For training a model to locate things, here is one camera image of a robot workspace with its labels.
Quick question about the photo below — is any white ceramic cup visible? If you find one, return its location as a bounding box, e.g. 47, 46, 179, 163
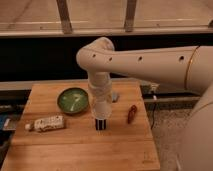
91, 95, 112, 120

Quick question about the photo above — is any black white striped eraser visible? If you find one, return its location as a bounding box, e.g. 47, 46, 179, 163
95, 119, 106, 130

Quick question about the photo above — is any green ceramic bowl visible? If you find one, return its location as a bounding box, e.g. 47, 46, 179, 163
57, 87, 89, 115

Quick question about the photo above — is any blue sponge cloth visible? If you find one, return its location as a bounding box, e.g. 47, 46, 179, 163
112, 92, 119, 103

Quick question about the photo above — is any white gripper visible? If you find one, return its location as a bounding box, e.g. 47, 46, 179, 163
88, 83, 112, 97

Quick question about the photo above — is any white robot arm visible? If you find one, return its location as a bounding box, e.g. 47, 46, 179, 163
76, 37, 213, 171

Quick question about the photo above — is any grey metal window frame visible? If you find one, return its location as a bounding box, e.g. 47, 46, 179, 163
0, 0, 213, 36

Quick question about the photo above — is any white tube package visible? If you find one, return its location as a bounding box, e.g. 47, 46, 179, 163
25, 115, 65, 132

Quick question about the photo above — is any red brown small object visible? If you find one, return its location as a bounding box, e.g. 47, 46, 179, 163
127, 105, 137, 124

